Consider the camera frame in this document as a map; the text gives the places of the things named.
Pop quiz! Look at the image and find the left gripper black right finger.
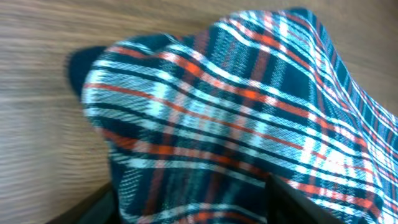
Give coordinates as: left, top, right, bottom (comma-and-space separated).
267, 174, 343, 224

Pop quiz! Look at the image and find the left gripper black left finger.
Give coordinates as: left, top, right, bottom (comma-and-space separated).
47, 183, 120, 224

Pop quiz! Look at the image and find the plaid shirt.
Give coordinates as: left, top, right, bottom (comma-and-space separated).
68, 7, 397, 223

